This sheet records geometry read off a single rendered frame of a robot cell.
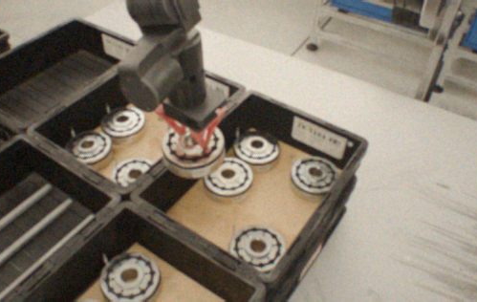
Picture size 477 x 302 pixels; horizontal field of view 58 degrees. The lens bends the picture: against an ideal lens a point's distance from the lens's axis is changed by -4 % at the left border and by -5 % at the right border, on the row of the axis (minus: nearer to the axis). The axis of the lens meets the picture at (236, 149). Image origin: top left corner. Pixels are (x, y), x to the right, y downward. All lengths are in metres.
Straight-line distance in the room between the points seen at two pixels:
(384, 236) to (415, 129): 0.42
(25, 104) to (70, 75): 0.16
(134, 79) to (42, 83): 0.78
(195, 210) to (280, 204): 0.17
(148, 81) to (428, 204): 0.84
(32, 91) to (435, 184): 1.09
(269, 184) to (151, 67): 0.48
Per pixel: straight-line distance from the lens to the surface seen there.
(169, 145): 0.75
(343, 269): 1.02
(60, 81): 1.30
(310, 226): 0.78
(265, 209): 0.91
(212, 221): 0.89
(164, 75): 0.56
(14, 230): 0.96
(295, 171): 0.95
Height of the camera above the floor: 1.54
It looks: 44 degrees down
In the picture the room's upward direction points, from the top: 2 degrees clockwise
